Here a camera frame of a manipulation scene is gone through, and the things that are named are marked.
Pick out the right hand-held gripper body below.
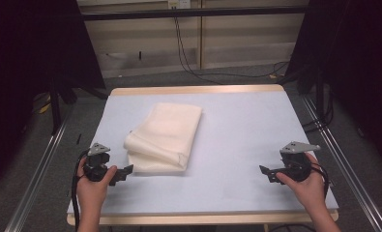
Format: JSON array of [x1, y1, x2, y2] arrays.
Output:
[[279, 140, 322, 183]]

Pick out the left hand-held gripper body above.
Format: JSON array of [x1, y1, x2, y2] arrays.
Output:
[[82, 142, 111, 183]]

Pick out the white mesh laundry bag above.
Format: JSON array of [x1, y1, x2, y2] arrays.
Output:
[[123, 101, 203, 173]]

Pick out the person's left hand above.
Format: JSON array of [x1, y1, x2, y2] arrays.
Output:
[[75, 164, 118, 211]]

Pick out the person's right hand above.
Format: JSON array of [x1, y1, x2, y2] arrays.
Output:
[[275, 152, 329, 211]]

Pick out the black stand leg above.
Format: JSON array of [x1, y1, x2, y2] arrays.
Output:
[[48, 84, 63, 135]]

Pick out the wooden table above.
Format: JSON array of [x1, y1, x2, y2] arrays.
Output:
[[66, 84, 340, 226]]

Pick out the black curtain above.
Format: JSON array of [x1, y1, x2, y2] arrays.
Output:
[[0, 0, 106, 194], [284, 0, 382, 170]]

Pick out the black horizontal bar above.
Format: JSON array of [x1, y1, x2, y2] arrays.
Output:
[[81, 5, 309, 21]]

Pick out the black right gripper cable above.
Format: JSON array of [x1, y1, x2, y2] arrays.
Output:
[[309, 161, 331, 198]]

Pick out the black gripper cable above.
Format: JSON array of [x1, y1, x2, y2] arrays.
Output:
[[309, 161, 331, 198], [71, 149, 90, 232]]

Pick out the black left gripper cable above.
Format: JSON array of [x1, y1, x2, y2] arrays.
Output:
[[71, 149, 90, 232]]

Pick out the black cables by rail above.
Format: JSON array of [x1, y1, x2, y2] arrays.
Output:
[[302, 91, 336, 135]]

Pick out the metal floor rail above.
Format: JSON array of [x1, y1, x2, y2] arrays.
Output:
[[300, 95, 382, 232], [4, 105, 74, 232]]

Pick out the black floor cable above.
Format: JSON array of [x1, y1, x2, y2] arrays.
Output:
[[173, 15, 290, 86]]

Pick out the white wall socket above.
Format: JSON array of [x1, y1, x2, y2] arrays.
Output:
[[167, 0, 192, 10]]

